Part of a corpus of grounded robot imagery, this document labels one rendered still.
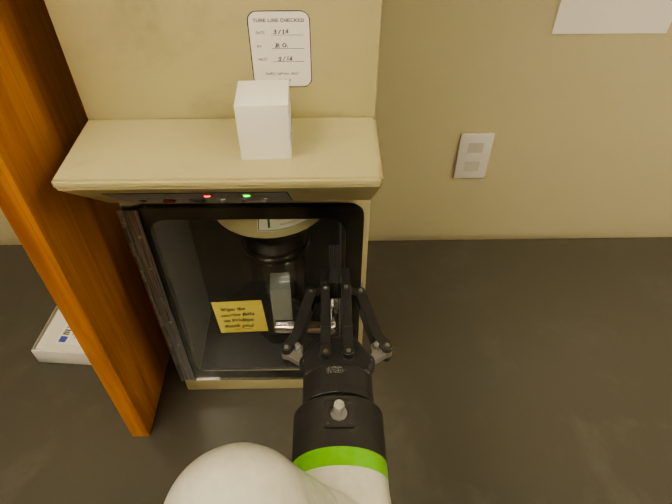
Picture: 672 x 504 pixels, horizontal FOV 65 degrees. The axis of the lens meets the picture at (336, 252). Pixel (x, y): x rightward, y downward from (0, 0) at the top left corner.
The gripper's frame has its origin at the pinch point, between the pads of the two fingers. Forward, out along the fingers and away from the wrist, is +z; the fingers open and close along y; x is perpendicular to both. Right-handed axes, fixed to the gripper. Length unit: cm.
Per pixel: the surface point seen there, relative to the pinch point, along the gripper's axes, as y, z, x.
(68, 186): 25.7, -6.8, -19.4
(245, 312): 13.7, 3.6, 12.8
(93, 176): 23.4, -6.0, -20.0
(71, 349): 50, 12, 33
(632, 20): -54, 48, -14
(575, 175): -55, 48, 21
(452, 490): -18.8, -14.3, 37.0
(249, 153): 8.5, -3.6, -20.8
